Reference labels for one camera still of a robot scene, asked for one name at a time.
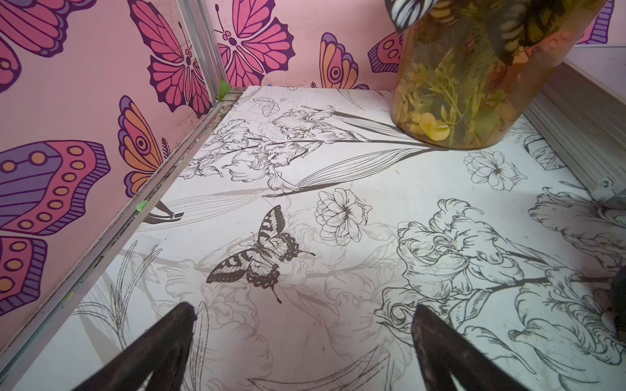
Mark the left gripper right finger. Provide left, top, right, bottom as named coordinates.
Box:
left=411, top=305, right=526, bottom=390

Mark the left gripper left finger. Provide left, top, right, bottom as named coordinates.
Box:
left=75, top=302, right=197, bottom=391

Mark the small silver poker case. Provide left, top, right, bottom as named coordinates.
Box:
left=526, top=45, right=625, bottom=210

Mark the amber glass plant vase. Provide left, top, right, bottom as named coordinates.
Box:
left=391, top=0, right=605, bottom=150

